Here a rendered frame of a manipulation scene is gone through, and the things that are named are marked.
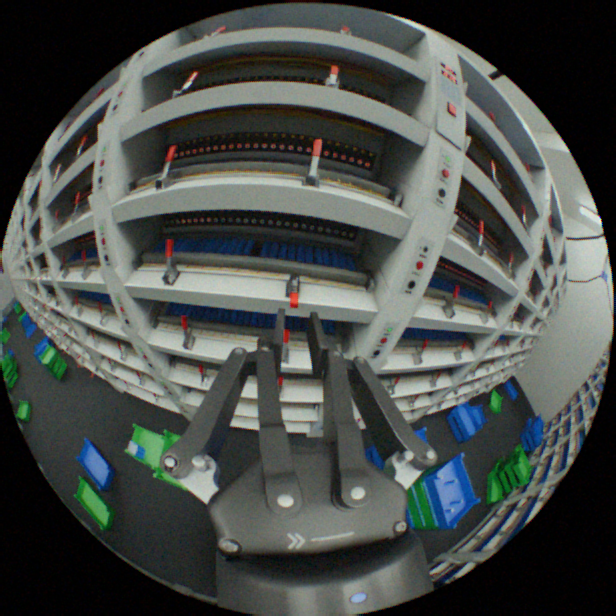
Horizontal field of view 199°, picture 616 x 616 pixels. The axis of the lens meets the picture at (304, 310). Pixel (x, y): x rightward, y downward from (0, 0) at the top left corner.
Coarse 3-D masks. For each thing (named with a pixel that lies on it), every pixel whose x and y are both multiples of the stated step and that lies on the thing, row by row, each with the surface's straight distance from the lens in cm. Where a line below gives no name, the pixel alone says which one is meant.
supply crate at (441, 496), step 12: (456, 456) 97; (444, 468) 97; (456, 468) 102; (432, 480) 85; (444, 480) 96; (468, 480) 102; (432, 492) 88; (444, 492) 96; (456, 492) 103; (468, 492) 106; (432, 504) 92; (444, 504) 97; (456, 504) 103; (468, 504) 108; (444, 516) 92; (456, 516) 103; (444, 528) 96
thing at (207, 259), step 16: (144, 256) 52; (160, 256) 48; (176, 256) 45; (192, 256) 42; (208, 256) 41; (224, 256) 39; (240, 256) 39; (240, 272) 37; (288, 272) 37; (304, 272) 37; (320, 272) 37; (336, 272) 38; (352, 272) 39
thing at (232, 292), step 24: (144, 240) 57; (336, 240) 47; (120, 264) 51; (144, 264) 54; (360, 264) 48; (144, 288) 46; (168, 288) 41; (192, 288) 38; (216, 288) 36; (240, 288) 35; (264, 288) 34; (312, 288) 36; (336, 288) 38; (384, 288) 37; (264, 312) 36; (288, 312) 35; (336, 312) 36; (360, 312) 37
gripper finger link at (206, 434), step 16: (240, 352) 13; (224, 368) 12; (240, 368) 12; (224, 384) 11; (240, 384) 13; (208, 400) 10; (224, 400) 10; (208, 416) 10; (224, 416) 10; (192, 432) 9; (208, 432) 9; (224, 432) 11; (176, 448) 9; (192, 448) 9; (208, 448) 9; (160, 464) 9; (176, 464) 9; (192, 464) 9
